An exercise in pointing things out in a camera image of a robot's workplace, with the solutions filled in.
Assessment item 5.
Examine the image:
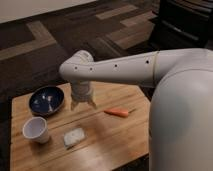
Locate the orange carrot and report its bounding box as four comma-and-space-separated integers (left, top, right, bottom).
105, 108, 133, 118

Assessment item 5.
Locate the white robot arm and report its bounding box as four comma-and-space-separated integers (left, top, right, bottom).
59, 48, 213, 171

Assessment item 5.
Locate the dark blue ceramic bowl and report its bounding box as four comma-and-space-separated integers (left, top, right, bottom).
28, 86, 64, 117

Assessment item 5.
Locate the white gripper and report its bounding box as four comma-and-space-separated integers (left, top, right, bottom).
71, 81, 97, 111

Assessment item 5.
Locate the black office chair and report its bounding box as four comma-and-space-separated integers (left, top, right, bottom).
149, 0, 213, 50

